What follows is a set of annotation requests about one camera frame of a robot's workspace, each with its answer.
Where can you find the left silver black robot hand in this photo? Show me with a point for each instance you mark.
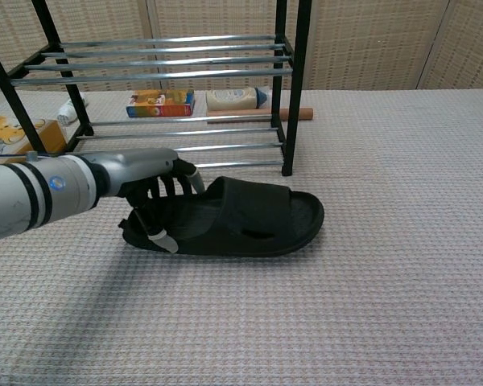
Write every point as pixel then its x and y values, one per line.
pixel 141 169

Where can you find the black slide sandal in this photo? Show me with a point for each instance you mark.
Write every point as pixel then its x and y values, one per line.
pixel 257 217

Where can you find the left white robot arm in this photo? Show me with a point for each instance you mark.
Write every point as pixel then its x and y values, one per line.
pixel 36 193

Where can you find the black metal shoe rack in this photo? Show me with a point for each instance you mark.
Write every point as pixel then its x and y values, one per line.
pixel 294 80

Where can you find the orange printed carton box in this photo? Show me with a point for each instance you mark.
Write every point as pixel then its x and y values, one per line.
pixel 161 104

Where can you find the white tube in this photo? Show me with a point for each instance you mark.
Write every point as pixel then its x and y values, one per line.
pixel 66 112

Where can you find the cream squeeze bottle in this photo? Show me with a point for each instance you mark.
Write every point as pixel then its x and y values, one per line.
pixel 229 99

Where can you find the wooden rolling pin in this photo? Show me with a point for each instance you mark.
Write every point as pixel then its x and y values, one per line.
pixel 302 113

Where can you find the beige woven folding screen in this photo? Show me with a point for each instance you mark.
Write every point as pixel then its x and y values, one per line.
pixel 366 44

